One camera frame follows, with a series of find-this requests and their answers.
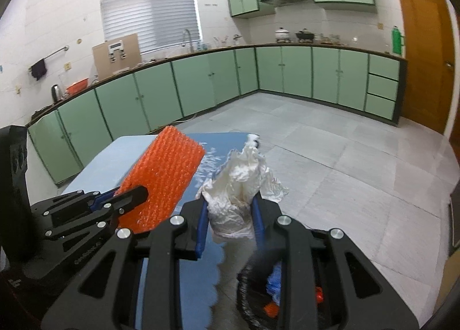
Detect red plastic bag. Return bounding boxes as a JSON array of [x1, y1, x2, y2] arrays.
[[315, 286, 323, 304]]

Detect white plastic bag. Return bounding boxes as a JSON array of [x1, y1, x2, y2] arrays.
[[196, 134, 289, 244]]

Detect blue plastic bag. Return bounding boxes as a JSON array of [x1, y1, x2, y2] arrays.
[[266, 262, 282, 306]]

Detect orange ribbed sponge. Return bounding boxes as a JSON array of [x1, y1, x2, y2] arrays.
[[264, 301, 280, 318]]

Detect black trash bin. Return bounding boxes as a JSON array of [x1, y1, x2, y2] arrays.
[[235, 247, 325, 330]]

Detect green lower kitchen cabinets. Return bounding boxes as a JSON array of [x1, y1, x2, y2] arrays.
[[28, 45, 407, 184]]

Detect blue tree-print tablecloth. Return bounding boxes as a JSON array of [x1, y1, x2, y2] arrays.
[[63, 132, 258, 329]]

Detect black glass cabinet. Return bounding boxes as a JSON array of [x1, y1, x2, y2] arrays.
[[449, 182, 460, 255]]

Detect orange plastic basin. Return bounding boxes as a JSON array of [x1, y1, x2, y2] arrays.
[[66, 78, 89, 96]]

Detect steel electric kettle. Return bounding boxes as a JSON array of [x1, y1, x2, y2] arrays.
[[51, 84, 63, 104]]

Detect brown cardboard box on counter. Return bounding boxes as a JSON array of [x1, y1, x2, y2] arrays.
[[92, 34, 142, 80]]

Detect chrome sink faucet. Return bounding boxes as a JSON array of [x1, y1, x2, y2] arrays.
[[182, 29, 194, 53]]

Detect window blinds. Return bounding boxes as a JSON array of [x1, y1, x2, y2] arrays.
[[100, 0, 200, 53]]

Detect white cooking pot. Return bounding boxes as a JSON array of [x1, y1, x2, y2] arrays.
[[275, 27, 291, 43]]

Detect black wok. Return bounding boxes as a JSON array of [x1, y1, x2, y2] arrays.
[[296, 29, 315, 44]]

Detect brown wooden door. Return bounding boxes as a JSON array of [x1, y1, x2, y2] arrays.
[[400, 0, 455, 133]]

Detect green thermos bottle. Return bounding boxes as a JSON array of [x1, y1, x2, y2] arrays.
[[391, 26, 405, 55]]

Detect dark towel on rail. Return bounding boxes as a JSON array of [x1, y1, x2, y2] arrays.
[[30, 59, 47, 80]]

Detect chrome towel rail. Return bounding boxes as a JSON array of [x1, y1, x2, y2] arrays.
[[28, 45, 69, 73]]

